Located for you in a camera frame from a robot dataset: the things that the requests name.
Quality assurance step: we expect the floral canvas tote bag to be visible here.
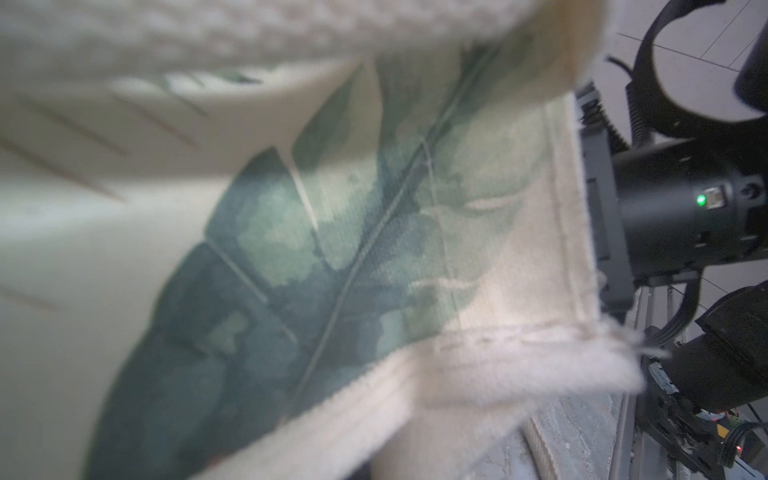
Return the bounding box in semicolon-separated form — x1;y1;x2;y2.
1;1;644;479

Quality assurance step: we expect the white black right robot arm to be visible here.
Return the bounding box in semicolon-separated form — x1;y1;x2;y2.
577;1;767;411

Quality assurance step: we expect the right circuit board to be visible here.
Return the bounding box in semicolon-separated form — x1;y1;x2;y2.
705;415;767;479

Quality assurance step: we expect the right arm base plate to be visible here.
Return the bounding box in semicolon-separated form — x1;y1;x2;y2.
635;359;732;479

